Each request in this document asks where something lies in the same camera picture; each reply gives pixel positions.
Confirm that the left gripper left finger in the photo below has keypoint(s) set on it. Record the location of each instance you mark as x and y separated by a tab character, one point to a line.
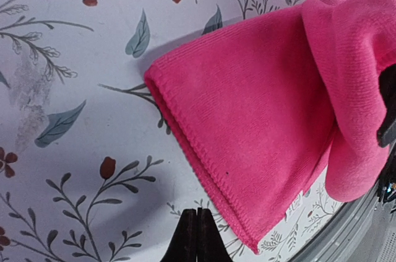
183	244

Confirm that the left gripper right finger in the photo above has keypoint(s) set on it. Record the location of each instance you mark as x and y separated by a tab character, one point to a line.
210	246

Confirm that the pink towel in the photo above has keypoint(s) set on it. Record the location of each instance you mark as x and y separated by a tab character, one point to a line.
261	108

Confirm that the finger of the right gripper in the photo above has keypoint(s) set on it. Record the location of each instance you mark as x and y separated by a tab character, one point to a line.
386	132

